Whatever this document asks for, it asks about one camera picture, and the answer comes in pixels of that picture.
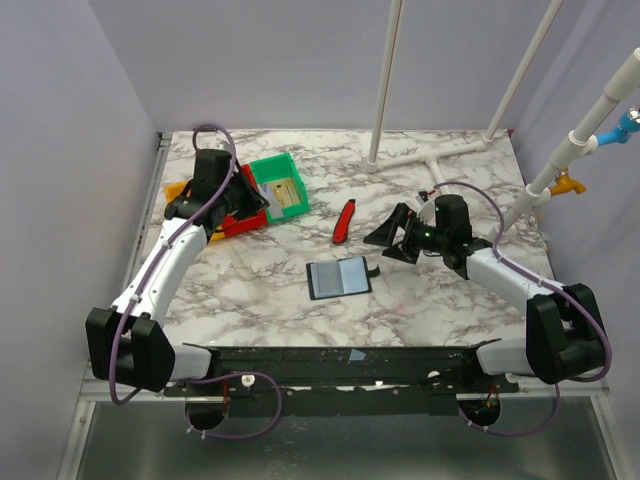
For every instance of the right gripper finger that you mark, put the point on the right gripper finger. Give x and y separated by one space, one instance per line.
385 234
406 250

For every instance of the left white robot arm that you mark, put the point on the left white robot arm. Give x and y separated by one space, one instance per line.
126 341

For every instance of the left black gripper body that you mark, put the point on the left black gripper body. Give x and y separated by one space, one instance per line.
227 198

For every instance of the red black utility knife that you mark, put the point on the red black utility knife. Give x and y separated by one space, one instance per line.
341 229

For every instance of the black leather card holder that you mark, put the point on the black leather card holder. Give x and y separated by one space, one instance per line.
337 278

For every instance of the white pipe with blue fitting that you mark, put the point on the white pipe with blue fitting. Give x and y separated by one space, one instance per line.
582 141

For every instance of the black metal base rail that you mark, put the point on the black metal base rail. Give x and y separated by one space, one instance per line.
343 381

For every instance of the beige card in green bin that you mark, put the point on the beige card in green bin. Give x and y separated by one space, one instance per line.
286 192

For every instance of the white pvc pipe frame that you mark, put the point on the white pvc pipe frame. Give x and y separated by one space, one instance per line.
431 157

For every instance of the green plastic bin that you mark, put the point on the green plastic bin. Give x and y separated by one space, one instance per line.
276 167

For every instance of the red plastic bin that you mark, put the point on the red plastic bin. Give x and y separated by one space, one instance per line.
232 225

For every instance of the yellow plastic bin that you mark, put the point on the yellow plastic bin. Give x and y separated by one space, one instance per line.
184 200

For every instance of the aluminium extrusion rail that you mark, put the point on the aluminium extrusion rail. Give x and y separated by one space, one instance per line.
125 387

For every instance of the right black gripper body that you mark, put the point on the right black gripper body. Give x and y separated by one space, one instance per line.
406 236

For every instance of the white vip card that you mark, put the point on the white vip card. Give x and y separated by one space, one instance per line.
274 208

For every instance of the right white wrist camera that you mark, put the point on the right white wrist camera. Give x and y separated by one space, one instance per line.
426 202

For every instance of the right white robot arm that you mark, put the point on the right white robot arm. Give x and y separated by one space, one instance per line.
564 332

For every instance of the yellow pipe fitting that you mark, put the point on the yellow pipe fitting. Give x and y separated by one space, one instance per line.
564 184

